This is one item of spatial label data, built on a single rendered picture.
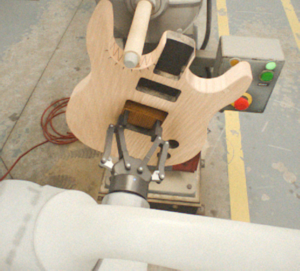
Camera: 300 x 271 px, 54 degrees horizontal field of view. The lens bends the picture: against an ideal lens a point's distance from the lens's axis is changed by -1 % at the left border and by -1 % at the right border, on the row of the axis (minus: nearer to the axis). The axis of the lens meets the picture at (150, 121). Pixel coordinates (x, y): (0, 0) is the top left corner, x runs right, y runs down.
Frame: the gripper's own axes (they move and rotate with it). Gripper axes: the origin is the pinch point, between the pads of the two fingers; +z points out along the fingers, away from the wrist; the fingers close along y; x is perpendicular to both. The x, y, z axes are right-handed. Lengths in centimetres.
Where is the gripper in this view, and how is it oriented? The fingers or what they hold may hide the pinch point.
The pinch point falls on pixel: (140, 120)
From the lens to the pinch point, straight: 68.6
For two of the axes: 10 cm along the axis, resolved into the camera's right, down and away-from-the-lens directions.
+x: 3.3, -5.9, -7.3
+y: 9.4, 3.0, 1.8
